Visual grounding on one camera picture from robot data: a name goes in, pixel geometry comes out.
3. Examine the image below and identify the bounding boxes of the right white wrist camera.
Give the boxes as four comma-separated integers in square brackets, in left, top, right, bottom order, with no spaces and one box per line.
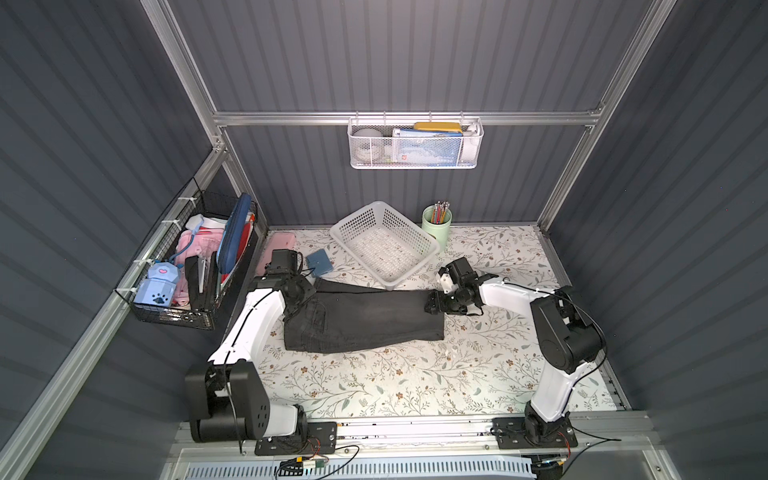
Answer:
[437,257,478,294]

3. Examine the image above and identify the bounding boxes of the pink pencil case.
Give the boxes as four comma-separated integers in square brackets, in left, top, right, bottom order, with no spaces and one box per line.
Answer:
[255,231,296,276]

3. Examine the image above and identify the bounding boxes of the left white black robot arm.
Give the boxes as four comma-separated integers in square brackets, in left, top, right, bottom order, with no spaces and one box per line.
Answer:
[184,273,315,443]

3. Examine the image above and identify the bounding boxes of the blue white box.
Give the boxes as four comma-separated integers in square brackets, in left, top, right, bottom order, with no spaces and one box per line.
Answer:
[392,128,463,167]

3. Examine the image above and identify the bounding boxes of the dark grey long pants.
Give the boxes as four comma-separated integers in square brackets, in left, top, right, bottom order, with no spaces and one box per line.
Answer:
[284,279,445,354]

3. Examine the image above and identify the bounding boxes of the colored pencils in cup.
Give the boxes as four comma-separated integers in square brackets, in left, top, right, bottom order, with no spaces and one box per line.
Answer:
[430,201,450,225]

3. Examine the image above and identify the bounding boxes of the black wire side basket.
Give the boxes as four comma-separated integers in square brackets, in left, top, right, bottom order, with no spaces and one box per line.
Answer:
[115,188,259,330]

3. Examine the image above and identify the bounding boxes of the blue snap wallet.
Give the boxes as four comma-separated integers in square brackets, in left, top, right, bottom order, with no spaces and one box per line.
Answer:
[306,249,334,277]

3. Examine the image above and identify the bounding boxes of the green pencil cup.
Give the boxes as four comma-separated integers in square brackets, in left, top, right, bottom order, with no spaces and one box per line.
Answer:
[421,204,453,250]

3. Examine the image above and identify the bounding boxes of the yellow item in wall basket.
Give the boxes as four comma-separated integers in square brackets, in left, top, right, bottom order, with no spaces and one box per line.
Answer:
[413,122,463,134]

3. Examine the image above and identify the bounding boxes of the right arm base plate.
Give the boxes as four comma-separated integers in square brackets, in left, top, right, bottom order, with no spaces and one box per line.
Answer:
[490,417,578,450]

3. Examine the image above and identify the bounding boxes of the white plastic perforated basket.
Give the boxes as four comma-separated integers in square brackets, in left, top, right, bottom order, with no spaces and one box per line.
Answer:
[330,201,440,290]

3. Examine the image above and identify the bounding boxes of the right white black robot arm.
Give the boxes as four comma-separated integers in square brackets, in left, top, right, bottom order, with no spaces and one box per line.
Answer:
[425,276,606,423]

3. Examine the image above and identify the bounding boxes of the white tape roll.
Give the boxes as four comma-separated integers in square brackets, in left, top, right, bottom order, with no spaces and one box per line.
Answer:
[350,128,384,164]

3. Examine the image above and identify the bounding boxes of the white wire wall basket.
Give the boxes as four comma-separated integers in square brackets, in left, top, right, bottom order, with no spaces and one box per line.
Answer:
[347,117,485,170]

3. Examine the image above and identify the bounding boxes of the pink toy in side basket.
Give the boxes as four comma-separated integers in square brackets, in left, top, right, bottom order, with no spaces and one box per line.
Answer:
[171,228,224,284]

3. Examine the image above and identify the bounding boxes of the navy blue zip pouch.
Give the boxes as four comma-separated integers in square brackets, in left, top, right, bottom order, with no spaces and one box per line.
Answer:
[216,193,252,275]

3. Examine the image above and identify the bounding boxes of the black stapler in side basket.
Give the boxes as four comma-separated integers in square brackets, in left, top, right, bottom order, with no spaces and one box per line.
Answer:
[184,256,207,311]

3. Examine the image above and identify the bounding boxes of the light blue paw toy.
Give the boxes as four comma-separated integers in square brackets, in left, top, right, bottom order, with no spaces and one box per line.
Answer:
[133,262,180,307]

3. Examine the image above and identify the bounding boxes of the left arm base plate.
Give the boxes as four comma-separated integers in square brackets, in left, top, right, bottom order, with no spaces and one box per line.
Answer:
[254,422,338,457]

